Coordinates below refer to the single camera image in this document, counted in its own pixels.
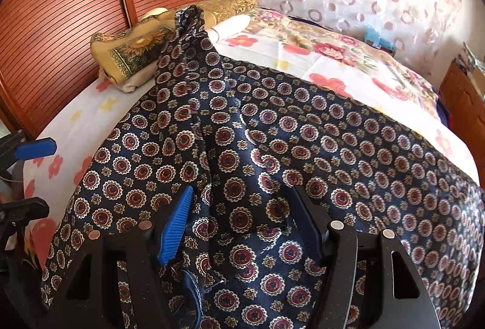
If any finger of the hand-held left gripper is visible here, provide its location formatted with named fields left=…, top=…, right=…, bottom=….
left=0, top=130, right=58, bottom=167
left=0, top=197, right=51, bottom=250

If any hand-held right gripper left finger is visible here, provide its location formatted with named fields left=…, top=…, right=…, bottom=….
left=47, top=186, right=195, bottom=329

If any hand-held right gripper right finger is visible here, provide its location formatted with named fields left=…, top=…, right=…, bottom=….
left=293, top=186, right=442, bottom=329

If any navy medallion-print silk garment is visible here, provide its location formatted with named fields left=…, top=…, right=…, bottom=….
left=40, top=5, right=485, bottom=329

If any yellow patterned pillow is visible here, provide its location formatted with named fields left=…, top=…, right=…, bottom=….
left=90, top=0, right=259, bottom=92

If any wooden slatted headboard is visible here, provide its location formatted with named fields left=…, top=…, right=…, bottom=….
left=0, top=0, right=240, bottom=142

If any white flowered bed sheet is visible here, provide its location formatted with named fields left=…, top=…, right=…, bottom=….
left=23, top=24, right=481, bottom=271

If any teal box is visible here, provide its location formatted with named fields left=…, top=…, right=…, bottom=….
left=364, top=27, right=397, bottom=54

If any wooden cabinet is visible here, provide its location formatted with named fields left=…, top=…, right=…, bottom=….
left=439, top=62, right=485, bottom=134

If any white pillow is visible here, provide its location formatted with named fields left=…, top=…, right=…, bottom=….
left=209, top=14, right=253, bottom=44

